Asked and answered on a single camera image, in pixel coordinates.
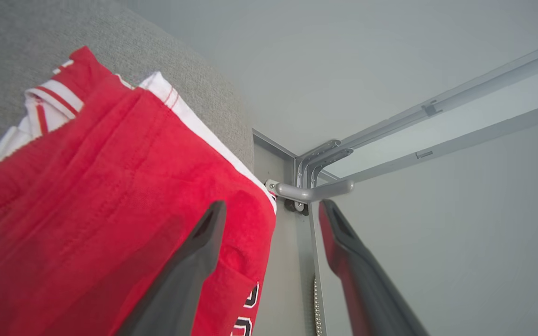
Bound grey metal frame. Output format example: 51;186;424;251
253;35;538;336

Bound metal bead chain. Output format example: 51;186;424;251
312;278;321;336

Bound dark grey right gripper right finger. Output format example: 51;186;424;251
318;199;431;336

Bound red Bulls 23 shorts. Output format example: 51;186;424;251
0;70;277;336

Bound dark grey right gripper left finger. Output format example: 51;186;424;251
115;201;227;336

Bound red white T-shirt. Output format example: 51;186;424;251
0;46;134;175

